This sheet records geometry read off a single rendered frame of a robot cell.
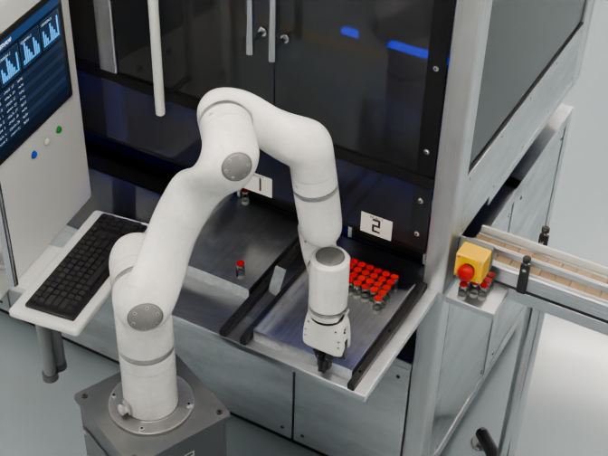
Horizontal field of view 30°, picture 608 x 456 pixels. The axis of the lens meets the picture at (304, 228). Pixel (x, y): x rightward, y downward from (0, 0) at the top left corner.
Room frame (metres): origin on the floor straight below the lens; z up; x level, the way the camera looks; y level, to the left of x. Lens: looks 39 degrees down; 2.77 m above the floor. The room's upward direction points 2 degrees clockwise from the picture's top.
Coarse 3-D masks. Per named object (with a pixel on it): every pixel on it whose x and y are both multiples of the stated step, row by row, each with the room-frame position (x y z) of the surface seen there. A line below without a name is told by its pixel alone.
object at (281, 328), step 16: (304, 272) 2.12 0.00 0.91; (304, 288) 2.10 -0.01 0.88; (288, 304) 2.03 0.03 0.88; (304, 304) 2.04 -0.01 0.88; (352, 304) 2.04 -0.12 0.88; (368, 304) 2.04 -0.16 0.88; (400, 304) 2.01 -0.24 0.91; (272, 320) 1.98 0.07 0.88; (288, 320) 1.98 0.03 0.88; (304, 320) 1.98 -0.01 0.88; (352, 320) 1.98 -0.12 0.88; (368, 320) 1.99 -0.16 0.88; (384, 320) 1.99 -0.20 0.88; (256, 336) 1.90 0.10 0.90; (272, 336) 1.92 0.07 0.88; (288, 336) 1.92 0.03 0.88; (352, 336) 1.93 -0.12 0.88; (368, 336) 1.93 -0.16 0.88; (288, 352) 1.86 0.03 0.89; (304, 352) 1.84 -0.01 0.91; (352, 352) 1.88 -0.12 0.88; (368, 352) 1.86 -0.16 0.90; (336, 368) 1.80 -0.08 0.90; (352, 368) 1.79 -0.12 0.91
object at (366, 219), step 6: (366, 216) 2.19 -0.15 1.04; (372, 216) 2.18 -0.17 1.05; (366, 222) 2.19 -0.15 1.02; (372, 222) 2.18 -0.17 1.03; (384, 222) 2.17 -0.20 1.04; (390, 222) 2.16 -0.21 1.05; (360, 228) 2.20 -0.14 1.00; (366, 228) 2.19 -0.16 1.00; (378, 228) 2.17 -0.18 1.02; (384, 228) 2.17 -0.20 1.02; (390, 228) 2.16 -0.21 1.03; (378, 234) 2.17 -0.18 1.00; (384, 234) 2.17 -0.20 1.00; (390, 234) 2.16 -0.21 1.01; (390, 240) 2.16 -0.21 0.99
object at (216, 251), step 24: (216, 216) 2.37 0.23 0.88; (240, 216) 2.37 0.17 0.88; (264, 216) 2.38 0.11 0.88; (288, 216) 2.38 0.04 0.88; (216, 240) 2.27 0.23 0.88; (240, 240) 2.27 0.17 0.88; (264, 240) 2.28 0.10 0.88; (288, 240) 2.28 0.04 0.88; (192, 264) 2.17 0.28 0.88; (216, 264) 2.17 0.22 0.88; (264, 264) 2.18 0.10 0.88; (240, 288) 2.06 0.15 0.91
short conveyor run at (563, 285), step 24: (480, 240) 2.20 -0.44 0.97; (504, 240) 2.25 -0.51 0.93; (528, 240) 2.20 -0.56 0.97; (504, 264) 2.15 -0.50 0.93; (528, 264) 2.10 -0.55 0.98; (552, 264) 2.16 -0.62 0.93; (576, 264) 2.14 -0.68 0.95; (600, 264) 2.12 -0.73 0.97; (528, 288) 2.10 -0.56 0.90; (552, 288) 2.07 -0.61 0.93; (576, 288) 2.07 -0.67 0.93; (600, 288) 2.04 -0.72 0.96; (552, 312) 2.06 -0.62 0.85; (576, 312) 2.04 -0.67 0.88; (600, 312) 2.01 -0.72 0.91
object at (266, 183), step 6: (252, 180) 2.34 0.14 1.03; (258, 180) 2.34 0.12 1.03; (264, 180) 2.33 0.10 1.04; (270, 180) 2.32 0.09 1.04; (246, 186) 2.35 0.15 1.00; (252, 186) 2.34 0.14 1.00; (258, 186) 2.34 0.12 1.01; (264, 186) 2.33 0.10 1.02; (270, 186) 2.32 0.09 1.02; (258, 192) 2.34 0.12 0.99; (264, 192) 2.33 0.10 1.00; (270, 192) 2.32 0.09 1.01
